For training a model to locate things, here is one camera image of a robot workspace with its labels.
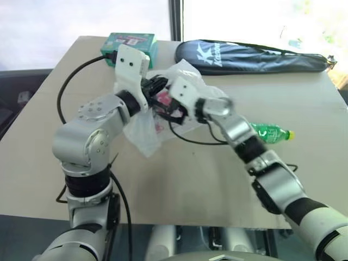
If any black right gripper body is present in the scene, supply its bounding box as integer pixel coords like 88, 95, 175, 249
169, 98, 189, 119

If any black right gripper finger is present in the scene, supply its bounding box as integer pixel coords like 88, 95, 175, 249
157, 112, 187, 126
152, 98, 175, 110

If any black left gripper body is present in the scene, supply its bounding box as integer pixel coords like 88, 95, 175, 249
140, 76, 167, 102

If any clear plastic bag pink print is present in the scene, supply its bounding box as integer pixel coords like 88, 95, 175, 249
121, 58, 232, 159

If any black racket bag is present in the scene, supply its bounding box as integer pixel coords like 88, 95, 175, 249
174, 39, 338, 76

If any green cardboard box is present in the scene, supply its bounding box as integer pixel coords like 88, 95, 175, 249
100, 32, 159, 69

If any dark window pillar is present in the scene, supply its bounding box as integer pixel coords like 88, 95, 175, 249
167, 0, 185, 42

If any green plastic bottle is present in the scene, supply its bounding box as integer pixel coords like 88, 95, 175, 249
248, 122, 296, 144

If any grey rounded cylinder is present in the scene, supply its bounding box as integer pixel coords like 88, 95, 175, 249
222, 226, 257, 261
145, 225, 178, 261

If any dark grey seat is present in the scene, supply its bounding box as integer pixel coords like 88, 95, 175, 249
0, 69, 54, 140

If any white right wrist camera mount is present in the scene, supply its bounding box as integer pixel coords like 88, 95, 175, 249
168, 77, 202, 122

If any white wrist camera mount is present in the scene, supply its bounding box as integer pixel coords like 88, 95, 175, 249
113, 43, 152, 113
168, 77, 202, 122

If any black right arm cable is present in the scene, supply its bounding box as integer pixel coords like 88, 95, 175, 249
166, 119, 299, 173

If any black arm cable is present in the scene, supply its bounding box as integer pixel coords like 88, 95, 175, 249
166, 119, 299, 173
55, 53, 134, 261

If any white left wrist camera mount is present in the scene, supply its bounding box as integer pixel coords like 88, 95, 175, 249
113, 43, 152, 113

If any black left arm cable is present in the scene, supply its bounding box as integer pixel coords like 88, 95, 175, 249
55, 53, 134, 261

